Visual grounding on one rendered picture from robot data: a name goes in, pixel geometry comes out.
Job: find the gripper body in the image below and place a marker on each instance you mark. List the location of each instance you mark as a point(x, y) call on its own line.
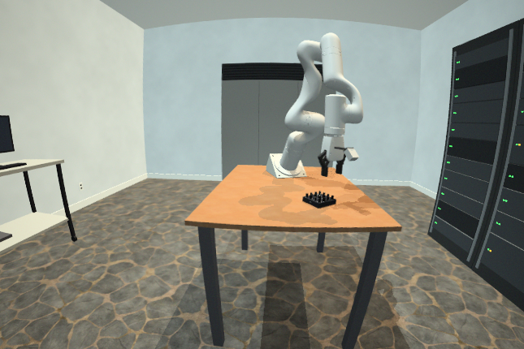
point(329, 143)

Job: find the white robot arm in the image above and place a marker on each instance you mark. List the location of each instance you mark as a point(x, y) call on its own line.
point(309, 125)

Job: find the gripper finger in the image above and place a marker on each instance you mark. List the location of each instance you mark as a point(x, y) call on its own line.
point(323, 164)
point(339, 166)

